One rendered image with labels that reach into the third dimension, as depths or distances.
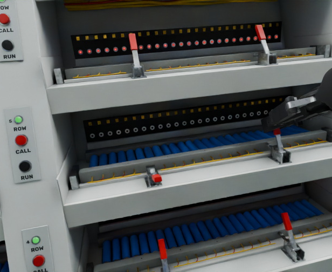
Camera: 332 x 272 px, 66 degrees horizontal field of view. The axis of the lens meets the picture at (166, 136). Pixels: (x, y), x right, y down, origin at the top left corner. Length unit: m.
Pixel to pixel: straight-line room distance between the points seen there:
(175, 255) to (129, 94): 0.34
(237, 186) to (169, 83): 0.23
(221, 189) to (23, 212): 0.35
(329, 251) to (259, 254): 0.14
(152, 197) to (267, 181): 0.23
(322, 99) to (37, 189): 0.45
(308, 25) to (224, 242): 0.56
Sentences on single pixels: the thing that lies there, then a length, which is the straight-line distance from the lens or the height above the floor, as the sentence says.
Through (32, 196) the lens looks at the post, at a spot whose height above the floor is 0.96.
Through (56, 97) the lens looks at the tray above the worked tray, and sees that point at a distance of 0.47.
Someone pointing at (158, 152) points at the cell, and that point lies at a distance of 0.56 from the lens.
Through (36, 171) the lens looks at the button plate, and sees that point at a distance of 0.47.
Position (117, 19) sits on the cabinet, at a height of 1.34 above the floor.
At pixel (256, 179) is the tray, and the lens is 0.53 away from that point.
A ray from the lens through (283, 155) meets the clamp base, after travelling 0.58.
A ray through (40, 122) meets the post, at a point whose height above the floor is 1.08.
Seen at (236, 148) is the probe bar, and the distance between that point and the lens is 0.57.
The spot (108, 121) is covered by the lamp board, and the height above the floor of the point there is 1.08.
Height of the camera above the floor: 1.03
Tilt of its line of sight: level
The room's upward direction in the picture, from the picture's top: 8 degrees counter-clockwise
